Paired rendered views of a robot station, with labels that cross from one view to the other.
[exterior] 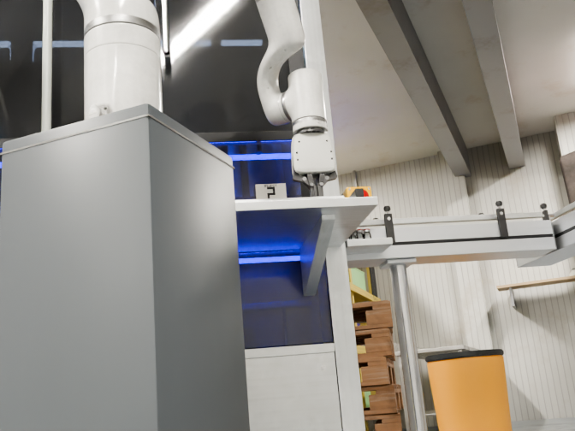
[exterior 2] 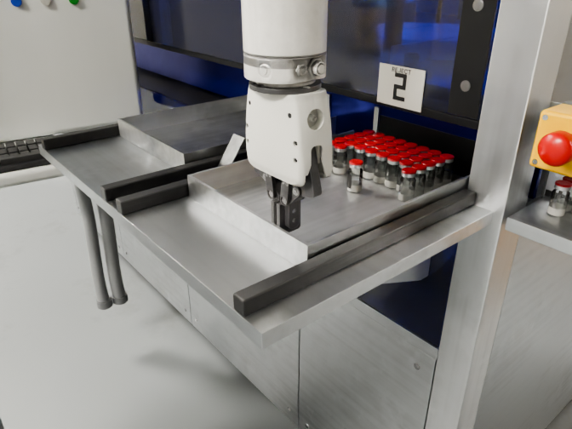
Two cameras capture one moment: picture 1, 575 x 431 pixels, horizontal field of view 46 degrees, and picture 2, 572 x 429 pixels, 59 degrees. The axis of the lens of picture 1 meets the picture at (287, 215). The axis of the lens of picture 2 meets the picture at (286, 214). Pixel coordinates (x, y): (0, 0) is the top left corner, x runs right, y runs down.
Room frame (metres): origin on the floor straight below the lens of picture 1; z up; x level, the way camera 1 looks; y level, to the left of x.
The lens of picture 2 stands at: (1.24, -0.53, 1.19)
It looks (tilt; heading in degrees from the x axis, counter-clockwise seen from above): 27 degrees down; 59
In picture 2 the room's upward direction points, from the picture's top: straight up
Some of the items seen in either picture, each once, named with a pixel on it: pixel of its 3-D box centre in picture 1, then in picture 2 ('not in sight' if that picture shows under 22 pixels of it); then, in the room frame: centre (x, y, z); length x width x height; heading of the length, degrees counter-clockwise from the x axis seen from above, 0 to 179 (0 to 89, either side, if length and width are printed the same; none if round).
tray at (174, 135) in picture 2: not in sight; (227, 126); (1.63, 0.36, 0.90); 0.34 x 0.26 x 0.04; 9
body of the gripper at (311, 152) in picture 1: (312, 153); (285, 125); (1.51, -0.07, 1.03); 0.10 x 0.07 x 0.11; 99
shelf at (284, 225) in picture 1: (214, 235); (250, 172); (1.59, 0.18, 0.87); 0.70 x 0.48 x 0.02; 99
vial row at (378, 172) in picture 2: not in sight; (375, 165); (1.73, 0.03, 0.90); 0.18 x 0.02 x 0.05; 99
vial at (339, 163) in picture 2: not in sight; (340, 158); (1.70, 0.08, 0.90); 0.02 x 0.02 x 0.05
